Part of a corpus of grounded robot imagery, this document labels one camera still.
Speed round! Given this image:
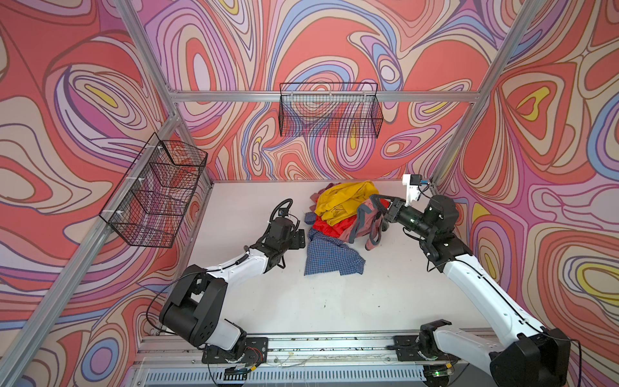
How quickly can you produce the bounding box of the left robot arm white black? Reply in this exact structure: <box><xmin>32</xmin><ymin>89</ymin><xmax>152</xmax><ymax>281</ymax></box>
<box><xmin>158</xmin><ymin>216</ymin><xmax>305</xmax><ymax>356</ymax></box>

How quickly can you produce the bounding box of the black wire basket left wall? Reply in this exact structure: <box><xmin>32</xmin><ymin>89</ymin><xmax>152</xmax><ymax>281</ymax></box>
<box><xmin>99</xmin><ymin>134</ymin><xmax>208</xmax><ymax>248</ymax></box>

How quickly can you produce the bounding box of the maroon garment grey trim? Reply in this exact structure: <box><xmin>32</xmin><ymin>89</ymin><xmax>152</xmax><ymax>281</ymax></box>
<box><xmin>340</xmin><ymin>198</ymin><xmax>389</xmax><ymax>251</ymax></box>

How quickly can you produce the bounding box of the aluminium rail front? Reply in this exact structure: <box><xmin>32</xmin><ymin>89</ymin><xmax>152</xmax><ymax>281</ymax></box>
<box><xmin>137</xmin><ymin>331</ymin><xmax>528</xmax><ymax>364</ymax></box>

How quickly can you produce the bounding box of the white vented cable duct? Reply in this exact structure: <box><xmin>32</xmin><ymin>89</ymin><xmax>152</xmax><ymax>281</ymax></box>
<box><xmin>135</xmin><ymin>364</ymin><xmax>427</xmax><ymax>386</ymax></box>

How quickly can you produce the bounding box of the black wire basket back wall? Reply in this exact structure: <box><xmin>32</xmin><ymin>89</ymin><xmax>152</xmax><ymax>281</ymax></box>
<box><xmin>278</xmin><ymin>81</ymin><xmax>384</xmax><ymax>139</ymax></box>

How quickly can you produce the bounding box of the black wire basket wall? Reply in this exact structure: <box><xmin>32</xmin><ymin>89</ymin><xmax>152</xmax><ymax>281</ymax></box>
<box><xmin>99</xmin><ymin>134</ymin><xmax>208</xmax><ymax>248</ymax></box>
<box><xmin>278</xmin><ymin>81</ymin><xmax>384</xmax><ymax>139</ymax></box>

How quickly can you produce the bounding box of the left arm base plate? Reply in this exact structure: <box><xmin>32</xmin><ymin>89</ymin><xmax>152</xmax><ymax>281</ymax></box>
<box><xmin>201</xmin><ymin>336</ymin><xmax>269</xmax><ymax>366</ymax></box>

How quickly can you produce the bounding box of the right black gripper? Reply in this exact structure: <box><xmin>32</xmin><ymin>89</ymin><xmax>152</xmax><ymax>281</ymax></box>
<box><xmin>371</xmin><ymin>193</ymin><xmax>435</xmax><ymax>239</ymax></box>

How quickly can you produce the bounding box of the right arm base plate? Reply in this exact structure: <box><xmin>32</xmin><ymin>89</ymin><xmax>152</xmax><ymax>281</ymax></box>
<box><xmin>386</xmin><ymin>334</ymin><xmax>460</xmax><ymax>364</ymax></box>

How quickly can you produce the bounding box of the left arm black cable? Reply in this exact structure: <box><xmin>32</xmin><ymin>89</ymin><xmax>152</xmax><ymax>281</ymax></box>
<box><xmin>268</xmin><ymin>197</ymin><xmax>294</xmax><ymax>228</ymax></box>

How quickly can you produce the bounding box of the red cloth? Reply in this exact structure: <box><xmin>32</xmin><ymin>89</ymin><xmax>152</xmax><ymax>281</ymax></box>
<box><xmin>312</xmin><ymin>197</ymin><xmax>391</xmax><ymax>240</ymax></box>

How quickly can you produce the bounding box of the yellow cloth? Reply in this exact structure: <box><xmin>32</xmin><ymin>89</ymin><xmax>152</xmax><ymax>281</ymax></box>
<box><xmin>314</xmin><ymin>181</ymin><xmax>380</xmax><ymax>226</ymax></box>

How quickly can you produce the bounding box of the blue checkered cloth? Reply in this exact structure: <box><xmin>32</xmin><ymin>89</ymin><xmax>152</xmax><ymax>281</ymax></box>
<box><xmin>304</xmin><ymin>212</ymin><xmax>365</xmax><ymax>276</ymax></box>

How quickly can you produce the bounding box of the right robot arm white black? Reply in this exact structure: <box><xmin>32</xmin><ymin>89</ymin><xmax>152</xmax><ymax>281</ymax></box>
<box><xmin>371</xmin><ymin>194</ymin><xmax>572</xmax><ymax>386</ymax></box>

